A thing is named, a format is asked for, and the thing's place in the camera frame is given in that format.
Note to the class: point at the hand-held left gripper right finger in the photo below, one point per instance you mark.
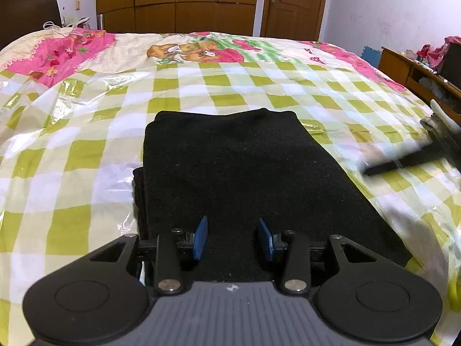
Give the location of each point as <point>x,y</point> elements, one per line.
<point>264,241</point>

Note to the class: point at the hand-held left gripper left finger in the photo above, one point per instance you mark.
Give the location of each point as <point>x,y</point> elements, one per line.
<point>200,239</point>

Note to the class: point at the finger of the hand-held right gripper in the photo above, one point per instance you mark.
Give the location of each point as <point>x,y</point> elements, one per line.
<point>399,161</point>

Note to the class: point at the black pants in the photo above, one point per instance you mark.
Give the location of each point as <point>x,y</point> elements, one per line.
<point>234,173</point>

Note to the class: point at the red cloth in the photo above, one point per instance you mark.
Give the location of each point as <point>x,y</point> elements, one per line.
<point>437,52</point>

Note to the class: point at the wooden side desk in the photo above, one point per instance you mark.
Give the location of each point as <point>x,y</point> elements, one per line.
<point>394,63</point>

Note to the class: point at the blue foam mat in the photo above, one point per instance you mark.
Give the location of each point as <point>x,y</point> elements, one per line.
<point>369,56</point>

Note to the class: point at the printed checkered blanket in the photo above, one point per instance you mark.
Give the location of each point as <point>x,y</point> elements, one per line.
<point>216,90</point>

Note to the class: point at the brown wooden door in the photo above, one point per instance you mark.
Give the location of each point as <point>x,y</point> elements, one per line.
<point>293,3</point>

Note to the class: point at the dark wooden headboard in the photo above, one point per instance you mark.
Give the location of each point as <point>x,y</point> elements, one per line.
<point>25,10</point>

